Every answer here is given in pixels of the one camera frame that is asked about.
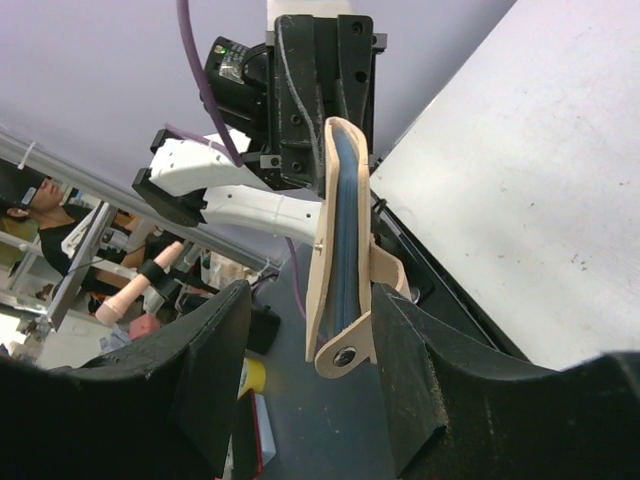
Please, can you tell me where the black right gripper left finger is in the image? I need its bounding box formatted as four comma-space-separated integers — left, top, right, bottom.
1, 281, 252, 479

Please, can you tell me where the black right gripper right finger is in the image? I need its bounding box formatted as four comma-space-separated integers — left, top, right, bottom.
372, 284, 639, 479

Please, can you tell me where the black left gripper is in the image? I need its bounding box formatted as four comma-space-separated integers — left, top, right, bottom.
267, 14, 387, 190

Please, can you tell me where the beige leather card holder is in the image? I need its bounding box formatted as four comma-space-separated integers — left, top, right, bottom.
305, 117, 411, 379

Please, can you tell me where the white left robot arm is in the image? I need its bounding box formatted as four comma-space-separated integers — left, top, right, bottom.
133, 14, 386, 243

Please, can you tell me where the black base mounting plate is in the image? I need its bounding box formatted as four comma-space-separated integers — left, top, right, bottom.
371, 194, 527, 361

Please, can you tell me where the person in black shirt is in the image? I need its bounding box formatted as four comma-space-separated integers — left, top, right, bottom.
0, 159, 166, 296

